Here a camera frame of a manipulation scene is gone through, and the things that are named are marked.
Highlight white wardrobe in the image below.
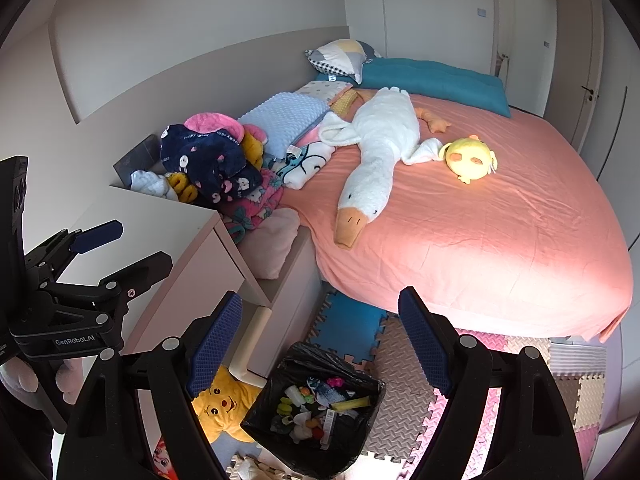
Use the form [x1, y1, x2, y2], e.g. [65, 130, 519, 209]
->
[492, 0, 561, 116]

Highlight navy printed blanket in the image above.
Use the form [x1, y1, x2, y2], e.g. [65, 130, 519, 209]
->
[160, 123, 263, 206]

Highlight light blue baby cloth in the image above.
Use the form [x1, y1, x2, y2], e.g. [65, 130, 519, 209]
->
[131, 170, 178, 201]

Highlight bin with black bag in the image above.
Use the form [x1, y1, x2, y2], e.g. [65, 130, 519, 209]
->
[240, 341, 387, 478]

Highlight foam puzzle floor mats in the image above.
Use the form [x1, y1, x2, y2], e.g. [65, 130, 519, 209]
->
[225, 287, 608, 480]

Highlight red cartoon printed item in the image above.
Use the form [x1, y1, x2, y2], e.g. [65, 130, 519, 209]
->
[150, 435, 176, 478]

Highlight white room door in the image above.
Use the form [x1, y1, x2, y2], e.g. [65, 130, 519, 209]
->
[570, 0, 628, 161]

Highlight yellow knit cloth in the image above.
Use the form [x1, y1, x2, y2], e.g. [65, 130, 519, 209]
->
[327, 89, 371, 116]

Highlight pale pink cushion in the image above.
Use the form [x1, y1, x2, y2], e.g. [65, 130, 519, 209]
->
[240, 207, 301, 281]

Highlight white spotted pillow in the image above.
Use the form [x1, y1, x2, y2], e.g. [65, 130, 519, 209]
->
[292, 80, 353, 106]

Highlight person's left hand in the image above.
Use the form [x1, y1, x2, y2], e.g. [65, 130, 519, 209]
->
[0, 355, 85, 395]

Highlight light blue dotted blanket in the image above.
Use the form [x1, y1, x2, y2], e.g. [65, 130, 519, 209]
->
[237, 91, 331, 158]

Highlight yellow chick plush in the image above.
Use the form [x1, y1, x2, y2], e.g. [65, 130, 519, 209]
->
[439, 135, 500, 186]

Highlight white cartoon printed blanket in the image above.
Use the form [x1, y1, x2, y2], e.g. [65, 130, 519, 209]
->
[277, 140, 338, 191]

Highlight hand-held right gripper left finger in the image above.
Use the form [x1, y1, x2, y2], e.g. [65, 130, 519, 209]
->
[59, 290, 244, 480]

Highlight checked patchwork pillow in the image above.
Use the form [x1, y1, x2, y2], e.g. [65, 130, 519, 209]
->
[305, 39, 383, 86]

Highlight yellow fleece cloth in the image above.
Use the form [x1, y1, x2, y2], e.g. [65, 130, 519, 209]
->
[242, 130, 266, 168]

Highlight black wall switch panel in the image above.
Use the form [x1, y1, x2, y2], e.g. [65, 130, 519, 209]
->
[112, 134, 163, 186]

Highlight teal bolster cushion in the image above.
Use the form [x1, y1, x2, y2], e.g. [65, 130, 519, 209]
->
[315, 56, 513, 118]

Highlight pink fleece blanket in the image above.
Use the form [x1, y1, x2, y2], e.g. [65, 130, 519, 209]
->
[184, 112, 246, 143]

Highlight yellow plush toy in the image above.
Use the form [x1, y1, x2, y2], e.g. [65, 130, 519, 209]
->
[167, 172, 201, 206]

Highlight bed with pink sheet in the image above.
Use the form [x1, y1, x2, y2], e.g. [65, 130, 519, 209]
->
[282, 92, 632, 343]

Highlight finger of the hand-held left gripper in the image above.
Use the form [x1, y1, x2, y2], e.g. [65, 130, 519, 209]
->
[25, 219, 124, 281]
[95, 251, 174, 311]

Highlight person's left forearm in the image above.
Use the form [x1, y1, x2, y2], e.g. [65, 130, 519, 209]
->
[0, 390, 55, 480]

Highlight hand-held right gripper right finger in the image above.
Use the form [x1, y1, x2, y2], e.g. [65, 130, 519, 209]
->
[397, 286, 585, 480]

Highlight white goose plush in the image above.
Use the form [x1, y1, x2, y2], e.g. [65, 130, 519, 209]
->
[318, 86, 453, 251]

